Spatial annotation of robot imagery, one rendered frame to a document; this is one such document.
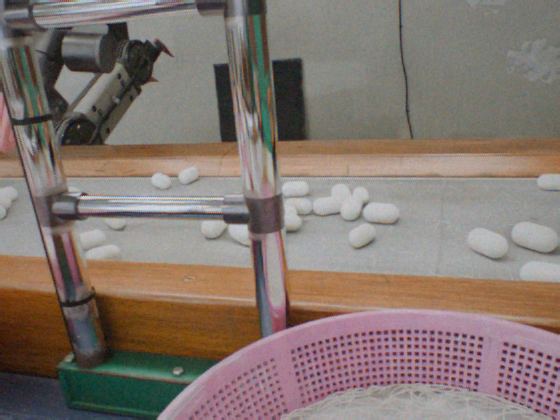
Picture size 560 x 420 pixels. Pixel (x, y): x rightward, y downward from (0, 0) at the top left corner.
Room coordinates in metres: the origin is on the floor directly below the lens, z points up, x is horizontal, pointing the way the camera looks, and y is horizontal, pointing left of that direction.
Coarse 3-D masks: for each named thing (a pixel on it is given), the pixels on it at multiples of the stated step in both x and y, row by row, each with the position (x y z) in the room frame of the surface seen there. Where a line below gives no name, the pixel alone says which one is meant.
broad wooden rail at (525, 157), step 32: (0, 160) 0.83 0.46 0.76; (64, 160) 0.79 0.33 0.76; (96, 160) 0.78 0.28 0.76; (128, 160) 0.76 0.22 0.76; (160, 160) 0.74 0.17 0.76; (192, 160) 0.73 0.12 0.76; (224, 160) 0.71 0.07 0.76; (288, 160) 0.69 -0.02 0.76; (320, 160) 0.67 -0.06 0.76; (352, 160) 0.66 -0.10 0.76; (384, 160) 0.65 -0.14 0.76; (416, 160) 0.64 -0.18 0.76; (448, 160) 0.63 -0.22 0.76; (480, 160) 0.61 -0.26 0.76; (512, 160) 0.60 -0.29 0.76; (544, 160) 0.59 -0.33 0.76
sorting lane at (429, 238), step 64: (128, 192) 0.67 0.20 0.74; (192, 192) 0.64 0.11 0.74; (320, 192) 0.60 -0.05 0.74; (384, 192) 0.58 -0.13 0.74; (448, 192) 0.56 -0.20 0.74; (512, 192) 0.54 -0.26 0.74; (128, 256) 0.46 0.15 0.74; (192, 256) 0.44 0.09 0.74; (320, 256) 0.42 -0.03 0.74; (384, 256) 0.41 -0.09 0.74; (448, 256) 0.40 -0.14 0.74; (512, 256) 0.39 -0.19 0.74
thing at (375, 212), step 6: (372, 204) 0.49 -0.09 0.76; (378, 204) 0.49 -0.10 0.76; (384, 204) 0.48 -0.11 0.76; (390, 204) 0.48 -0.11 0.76; (366, 210) 0.49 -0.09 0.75; (372, 210) 0.48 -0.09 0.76; (378, 210) 0.48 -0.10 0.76; (384, 210) 0.48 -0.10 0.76; (390, 210) 0.48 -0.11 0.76; (396, 210) 0.48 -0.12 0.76; (366, 216) 0.48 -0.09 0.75; (372, 216) 0.48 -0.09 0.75; (378, 216) 0.48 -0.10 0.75; (384, 216) 0.48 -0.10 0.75; (390, 216) 0.47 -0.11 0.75; (396, 216) 0.48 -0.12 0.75; (372, 222) 0.48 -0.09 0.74; (378, 222) 0.48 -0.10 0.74; (384, 222) 0.48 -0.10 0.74; (390, 222) 0.48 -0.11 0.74
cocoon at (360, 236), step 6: (360, 228) 0.44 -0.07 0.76; (366, 228) 0.44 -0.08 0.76; (372, 228) 0.44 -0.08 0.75; (354, 234) 0.43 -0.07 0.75; (360, 234) 0.43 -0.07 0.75; (366, 234) 0.43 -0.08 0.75; (372, 234) 0.44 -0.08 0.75; (354, 240) 0.43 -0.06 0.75; (360, 240) 0.43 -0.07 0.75; (366, 240) 0.43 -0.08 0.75; (354, 246) 0.43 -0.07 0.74; (360, 246) 0.43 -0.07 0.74
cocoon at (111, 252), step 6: (102, 246) 0.45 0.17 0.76; (108, 246) 0.44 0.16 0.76; (114, 246) 0.45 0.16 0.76; (90, 252) 0.44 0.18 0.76; (96, 252) 0.44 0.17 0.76; (102, 252) 0.44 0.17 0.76; (108, 252) 0.44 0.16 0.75; (114, 252) 0.44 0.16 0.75; (120, 252) 0.45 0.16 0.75; (90, 258) 0.43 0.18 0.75; (96, 258) 0.43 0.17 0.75; (102, 258) 0.43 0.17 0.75; (108, 258) 0.44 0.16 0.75; (114, 258) 0.44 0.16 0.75
